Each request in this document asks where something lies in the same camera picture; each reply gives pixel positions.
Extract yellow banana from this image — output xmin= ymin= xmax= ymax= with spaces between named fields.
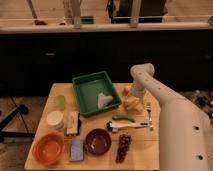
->
xmin=123 ymin=99 xmax=143 ymax=113

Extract green cucumber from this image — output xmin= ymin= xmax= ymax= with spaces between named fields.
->
xmin=112 ymin=115 xmax=135 ymax=123

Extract white crumpled cloth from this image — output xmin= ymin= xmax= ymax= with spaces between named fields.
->
xmin=98 ymin=93 xmax=113 ymax=109

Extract silver fork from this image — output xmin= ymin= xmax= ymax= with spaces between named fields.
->
xmin=145 ymin=102 xmax=154 ymax=131

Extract black chair base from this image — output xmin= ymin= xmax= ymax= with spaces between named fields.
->
xmin=0 ymin=104 xmax=35 ymax=142

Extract dark maroon bowl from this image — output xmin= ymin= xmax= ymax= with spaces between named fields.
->
xmin=85 ymin=128 xmax=112 ymax=156

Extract small orange fruit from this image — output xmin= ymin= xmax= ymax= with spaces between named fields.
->
xmin=123 ymin=86 xmax=132 ymax=96

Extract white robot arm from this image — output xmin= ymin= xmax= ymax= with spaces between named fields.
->
xmin=130 ymin=63 xmax=210 ymax=171

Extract green plastic tray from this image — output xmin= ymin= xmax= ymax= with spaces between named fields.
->
xmin=72 ymin=71 xmax=121 ymax=117

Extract blue sponge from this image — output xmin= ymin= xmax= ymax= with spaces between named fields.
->
xmin=70 ymin=139 xmax=84 ymax=162

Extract wooden brush block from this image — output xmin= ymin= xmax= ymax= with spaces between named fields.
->
xmin=66 ymin=111 xmax=79 ymax=136

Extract dark grape bunch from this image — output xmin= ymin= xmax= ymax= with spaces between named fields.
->
xmin=116 ymin=134 xmax=132 ymax=163

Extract orange plastic bowl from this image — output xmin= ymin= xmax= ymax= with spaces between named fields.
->
xmin=32 ymin=133 xmax=65 ymax=166

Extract white stacked cups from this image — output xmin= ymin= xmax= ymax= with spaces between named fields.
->
xmin=46 ymin=111 xmax=64 ymax=129

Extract green paper cup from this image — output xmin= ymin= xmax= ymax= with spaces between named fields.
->
xmin=54 ymin=95 xmax=66 ymax=110

